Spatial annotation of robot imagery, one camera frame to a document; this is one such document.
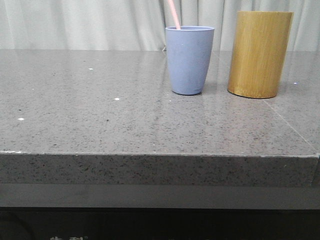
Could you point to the bamboo cylinder holder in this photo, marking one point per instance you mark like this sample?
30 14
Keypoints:
258 54

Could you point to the white curtain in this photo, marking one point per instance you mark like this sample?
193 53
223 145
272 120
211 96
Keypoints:
139 25

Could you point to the blue plastic cup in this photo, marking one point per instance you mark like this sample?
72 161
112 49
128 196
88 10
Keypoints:
188 52

